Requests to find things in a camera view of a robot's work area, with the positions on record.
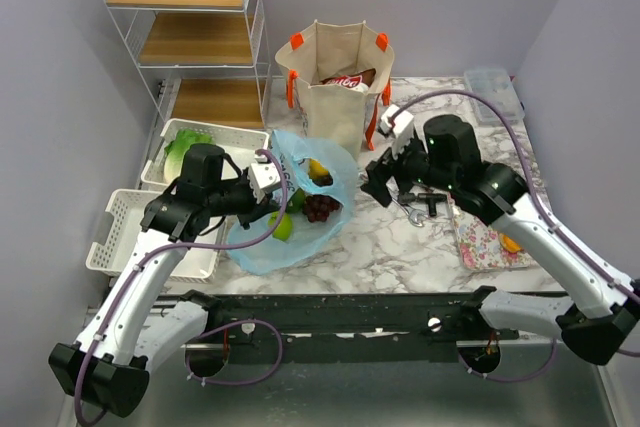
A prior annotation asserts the green lime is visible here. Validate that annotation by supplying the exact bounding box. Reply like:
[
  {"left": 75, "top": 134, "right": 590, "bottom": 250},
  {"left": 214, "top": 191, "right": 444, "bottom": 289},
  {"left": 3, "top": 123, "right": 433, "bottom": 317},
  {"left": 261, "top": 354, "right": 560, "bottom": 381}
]
[{"left": 286, "top": 189, "right": 306, "bottom": 214}]

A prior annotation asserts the red white snack packet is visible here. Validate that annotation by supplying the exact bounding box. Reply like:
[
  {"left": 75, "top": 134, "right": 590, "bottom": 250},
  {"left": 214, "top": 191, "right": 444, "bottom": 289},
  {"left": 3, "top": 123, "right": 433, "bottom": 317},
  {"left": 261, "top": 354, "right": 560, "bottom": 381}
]
[{"left": 321, "top": 68, "right": 376, "bottom": 93}]

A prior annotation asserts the black pipe tee fitting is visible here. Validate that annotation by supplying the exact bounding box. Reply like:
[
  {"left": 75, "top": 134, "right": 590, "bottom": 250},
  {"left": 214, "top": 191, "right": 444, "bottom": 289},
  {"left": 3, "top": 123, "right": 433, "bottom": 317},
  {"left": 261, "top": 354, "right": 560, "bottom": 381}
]
[{"left": 397, "top": 192, "right": 448, "bottom": 218}]

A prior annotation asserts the beige canvas tote bag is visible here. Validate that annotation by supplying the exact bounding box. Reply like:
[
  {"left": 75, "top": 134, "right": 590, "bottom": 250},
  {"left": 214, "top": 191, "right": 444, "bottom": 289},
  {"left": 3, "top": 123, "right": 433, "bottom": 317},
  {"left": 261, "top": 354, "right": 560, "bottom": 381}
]
[{"left": 275, "top": 21, "right": 395, "bottom": 158}]

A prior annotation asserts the white perforated basket rear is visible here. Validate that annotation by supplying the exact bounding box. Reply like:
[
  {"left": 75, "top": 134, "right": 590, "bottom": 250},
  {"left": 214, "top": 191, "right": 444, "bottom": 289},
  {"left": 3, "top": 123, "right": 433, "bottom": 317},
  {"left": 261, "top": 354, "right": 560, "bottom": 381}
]
[{"left": 141, "top": 119, "right": 269, "bottom": 191}]

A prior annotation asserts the yellow lemon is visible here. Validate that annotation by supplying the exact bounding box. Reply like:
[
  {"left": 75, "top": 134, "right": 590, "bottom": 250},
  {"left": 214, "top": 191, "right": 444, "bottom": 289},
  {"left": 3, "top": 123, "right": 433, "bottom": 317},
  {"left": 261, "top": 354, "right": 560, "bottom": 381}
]
[{"left": 308, "top": 159, "right": 330, "bottom": 181}]

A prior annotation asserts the green lettuce leaf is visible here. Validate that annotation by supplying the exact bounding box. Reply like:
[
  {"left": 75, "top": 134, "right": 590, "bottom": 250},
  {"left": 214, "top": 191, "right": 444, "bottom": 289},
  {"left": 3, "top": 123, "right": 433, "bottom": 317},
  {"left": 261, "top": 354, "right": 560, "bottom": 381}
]
[{"left": 163, "top": 129, "right": 214, "bottom": 184}]

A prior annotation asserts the white wire shelf rack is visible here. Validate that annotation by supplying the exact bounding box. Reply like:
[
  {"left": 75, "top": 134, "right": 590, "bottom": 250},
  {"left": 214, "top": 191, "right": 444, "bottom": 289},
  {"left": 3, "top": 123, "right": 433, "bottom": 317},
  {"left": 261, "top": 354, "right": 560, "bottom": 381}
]
[{"left": 103, "top": 0, "right": 271, "bottom": 129}]

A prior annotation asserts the silver open-end wrench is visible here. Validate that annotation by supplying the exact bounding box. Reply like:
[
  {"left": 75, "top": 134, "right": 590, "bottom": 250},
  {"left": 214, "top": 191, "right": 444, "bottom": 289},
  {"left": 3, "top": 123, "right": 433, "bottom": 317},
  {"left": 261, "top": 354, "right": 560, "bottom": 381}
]
[{"left": 392, "top": 197, "right": 428, "bottom": 228}]

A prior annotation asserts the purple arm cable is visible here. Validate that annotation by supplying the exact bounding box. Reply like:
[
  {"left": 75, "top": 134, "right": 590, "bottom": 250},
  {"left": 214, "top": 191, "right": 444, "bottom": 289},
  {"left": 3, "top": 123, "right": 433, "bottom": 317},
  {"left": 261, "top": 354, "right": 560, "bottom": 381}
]
[
  {"left": 387, "top": 90, "right": 640, "bottom": 382},
  {"left": 73, "top": 148, "right": 290, "bottom": 427}
]

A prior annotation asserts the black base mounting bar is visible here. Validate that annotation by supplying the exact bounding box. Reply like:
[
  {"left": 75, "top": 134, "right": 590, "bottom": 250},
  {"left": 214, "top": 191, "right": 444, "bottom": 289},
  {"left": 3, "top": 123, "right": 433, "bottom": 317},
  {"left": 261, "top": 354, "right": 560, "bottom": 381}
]
[{"left": 181, "top": 290, "right": 518, "bottom": 365}]

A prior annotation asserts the braided golden bread loaf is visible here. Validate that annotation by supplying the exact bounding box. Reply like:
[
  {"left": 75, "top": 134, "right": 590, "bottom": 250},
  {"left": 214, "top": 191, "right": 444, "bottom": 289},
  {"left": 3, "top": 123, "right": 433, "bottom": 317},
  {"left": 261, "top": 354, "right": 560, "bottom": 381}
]
[{"left": 498, "top": 233, "right": 522, "bottom": 254}]

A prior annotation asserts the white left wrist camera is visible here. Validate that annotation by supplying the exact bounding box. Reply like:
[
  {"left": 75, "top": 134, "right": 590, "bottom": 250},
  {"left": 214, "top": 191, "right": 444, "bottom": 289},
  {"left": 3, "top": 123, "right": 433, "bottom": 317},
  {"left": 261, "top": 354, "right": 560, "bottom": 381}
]
[{"left": 247, "top": 149, "right": 287, "bottom": 203}]

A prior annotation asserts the white perforated basket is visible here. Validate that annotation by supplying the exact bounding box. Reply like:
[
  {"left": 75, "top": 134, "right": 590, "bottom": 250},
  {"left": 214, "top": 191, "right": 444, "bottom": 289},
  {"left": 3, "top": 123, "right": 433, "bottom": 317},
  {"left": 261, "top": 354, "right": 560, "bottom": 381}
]
[
  {"left": 141, "top": 119, "right": 269, "bottom": 191},
  {"left": 85, "top": 189, "right": 219, "bottom": 283}
]

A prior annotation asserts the dark red grape bunch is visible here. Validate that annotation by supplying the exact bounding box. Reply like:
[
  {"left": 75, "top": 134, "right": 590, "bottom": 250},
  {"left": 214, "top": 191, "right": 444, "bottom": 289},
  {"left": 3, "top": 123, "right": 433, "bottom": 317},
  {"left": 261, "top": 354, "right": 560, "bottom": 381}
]
[{"left": 302, "top": 195, "right": 341, "bottom": 223}]

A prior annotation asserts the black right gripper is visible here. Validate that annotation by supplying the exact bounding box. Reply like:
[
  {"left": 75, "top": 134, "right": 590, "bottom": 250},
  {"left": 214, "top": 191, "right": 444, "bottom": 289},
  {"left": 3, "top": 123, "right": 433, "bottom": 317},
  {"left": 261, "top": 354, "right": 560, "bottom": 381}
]
[{"left": 360, "top": 129, "right": 457, "bottom": 207}]

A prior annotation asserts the aluminium rail frame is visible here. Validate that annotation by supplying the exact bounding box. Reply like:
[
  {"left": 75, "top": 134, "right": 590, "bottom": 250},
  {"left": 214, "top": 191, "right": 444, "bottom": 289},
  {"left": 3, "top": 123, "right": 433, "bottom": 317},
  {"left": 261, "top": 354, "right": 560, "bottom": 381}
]
[{"left": 54, "top": 291, "right": 640, "bottom": 427}]

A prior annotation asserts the floral pattern tray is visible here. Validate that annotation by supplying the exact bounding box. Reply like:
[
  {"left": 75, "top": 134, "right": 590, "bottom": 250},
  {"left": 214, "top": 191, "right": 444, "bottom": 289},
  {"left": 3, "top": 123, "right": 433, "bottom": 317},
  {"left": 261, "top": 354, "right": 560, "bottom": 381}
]
[{"left": 448, "top": 198, "right": 536, "bottom": 272}]

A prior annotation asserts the clear plastic organizer box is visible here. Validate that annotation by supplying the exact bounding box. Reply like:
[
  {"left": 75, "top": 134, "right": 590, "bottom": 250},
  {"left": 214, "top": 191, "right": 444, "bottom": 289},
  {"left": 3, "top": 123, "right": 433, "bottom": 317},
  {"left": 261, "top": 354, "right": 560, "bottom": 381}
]
[{"left": 464, "top": 66, "right": 524, "bottom": 124}]

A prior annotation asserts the blue plastic grocery bag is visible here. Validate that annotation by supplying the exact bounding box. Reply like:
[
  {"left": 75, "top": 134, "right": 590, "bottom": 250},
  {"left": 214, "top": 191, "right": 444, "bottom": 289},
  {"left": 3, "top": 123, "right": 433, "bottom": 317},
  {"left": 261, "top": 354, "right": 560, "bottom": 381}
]
[{"left": 230, "top": 130, "right": 358, "bottom": 275}]

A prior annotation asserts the white perforated basket front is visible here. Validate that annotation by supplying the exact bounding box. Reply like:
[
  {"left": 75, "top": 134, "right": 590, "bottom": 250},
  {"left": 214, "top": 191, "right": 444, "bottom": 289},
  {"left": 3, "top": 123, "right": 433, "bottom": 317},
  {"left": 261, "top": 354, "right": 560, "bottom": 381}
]
[{"left": 85, "top": 189, "right": 219, "bottom": 283}]

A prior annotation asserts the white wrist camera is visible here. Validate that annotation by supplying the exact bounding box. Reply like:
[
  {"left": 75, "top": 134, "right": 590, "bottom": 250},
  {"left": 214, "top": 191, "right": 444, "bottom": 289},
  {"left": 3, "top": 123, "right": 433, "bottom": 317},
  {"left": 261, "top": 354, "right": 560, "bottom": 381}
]
[
  {"left": 247, "top": 149, "right": 287, "bottom": 203},
  {"left": 378, "top": 104, "right": 414, "bottom": 159}
]

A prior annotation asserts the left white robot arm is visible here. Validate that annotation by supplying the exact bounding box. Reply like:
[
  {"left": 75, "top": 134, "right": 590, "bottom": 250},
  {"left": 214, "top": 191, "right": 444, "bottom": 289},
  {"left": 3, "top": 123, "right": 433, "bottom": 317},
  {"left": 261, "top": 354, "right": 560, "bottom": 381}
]
[{"left": 48, "top": 143, "right": 287, "bottom": 426}]

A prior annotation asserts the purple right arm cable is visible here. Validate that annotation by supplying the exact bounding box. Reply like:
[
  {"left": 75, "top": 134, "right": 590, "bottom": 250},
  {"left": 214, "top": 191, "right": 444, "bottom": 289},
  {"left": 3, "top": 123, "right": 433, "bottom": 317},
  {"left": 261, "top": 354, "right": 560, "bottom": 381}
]
[{"left": 387, "top": 90, "right": 640, "bottom": 382}]

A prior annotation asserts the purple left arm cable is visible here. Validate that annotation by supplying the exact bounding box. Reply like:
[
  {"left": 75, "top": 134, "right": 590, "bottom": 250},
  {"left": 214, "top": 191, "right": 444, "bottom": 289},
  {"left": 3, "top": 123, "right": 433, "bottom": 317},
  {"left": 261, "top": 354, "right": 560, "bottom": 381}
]
[{"left": 73, "top": 148, "right": 290, "bottom": 427}]

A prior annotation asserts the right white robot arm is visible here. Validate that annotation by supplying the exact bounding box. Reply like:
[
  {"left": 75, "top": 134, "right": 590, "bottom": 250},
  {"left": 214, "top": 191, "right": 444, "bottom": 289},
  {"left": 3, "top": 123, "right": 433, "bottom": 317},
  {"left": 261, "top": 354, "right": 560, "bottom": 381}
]
[{"left": 362, "top": 107, "right": 639, "bottom": 366}]

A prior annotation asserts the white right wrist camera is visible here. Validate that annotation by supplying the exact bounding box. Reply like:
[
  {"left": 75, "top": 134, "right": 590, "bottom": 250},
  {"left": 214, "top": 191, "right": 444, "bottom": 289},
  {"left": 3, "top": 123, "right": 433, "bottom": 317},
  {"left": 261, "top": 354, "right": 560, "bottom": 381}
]
[{"left": 378, "top": 104, "right": 414, "bottom": 159}]

